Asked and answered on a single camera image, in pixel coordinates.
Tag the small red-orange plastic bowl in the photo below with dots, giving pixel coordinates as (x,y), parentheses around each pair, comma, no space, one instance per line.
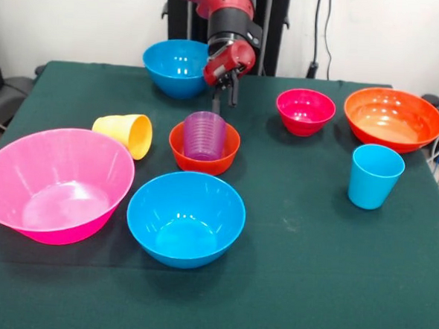
(204,167)

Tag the yellow plastic cup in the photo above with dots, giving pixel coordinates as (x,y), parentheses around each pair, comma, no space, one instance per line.
(113,126)

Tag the purple ribbed plastic cup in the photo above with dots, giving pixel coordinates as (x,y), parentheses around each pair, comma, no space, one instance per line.
(204,137)

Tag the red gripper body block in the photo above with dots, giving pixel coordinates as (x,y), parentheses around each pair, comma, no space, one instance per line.
(229,62)

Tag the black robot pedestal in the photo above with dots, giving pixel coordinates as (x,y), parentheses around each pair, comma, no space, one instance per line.
(179,24)

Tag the blue plastic cup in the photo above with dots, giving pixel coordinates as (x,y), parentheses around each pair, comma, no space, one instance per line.
(373,181)

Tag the blue plastic bowl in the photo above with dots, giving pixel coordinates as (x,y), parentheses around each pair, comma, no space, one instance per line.
(186,226)
(173,72)

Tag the dark green tablecloth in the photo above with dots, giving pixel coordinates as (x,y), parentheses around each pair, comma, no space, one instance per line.
(292,251)

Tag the large orange plastic bowl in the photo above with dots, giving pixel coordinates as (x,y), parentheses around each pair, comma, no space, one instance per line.
(393,123)

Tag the large pink plastic bowl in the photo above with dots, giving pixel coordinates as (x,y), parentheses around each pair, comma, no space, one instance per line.
(54,184)

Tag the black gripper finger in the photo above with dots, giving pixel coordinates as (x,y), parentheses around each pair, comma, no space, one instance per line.
(234,91)
(216,101)

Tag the small magenta plastic bowl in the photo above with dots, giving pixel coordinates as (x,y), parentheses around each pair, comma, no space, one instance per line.
(304,117)

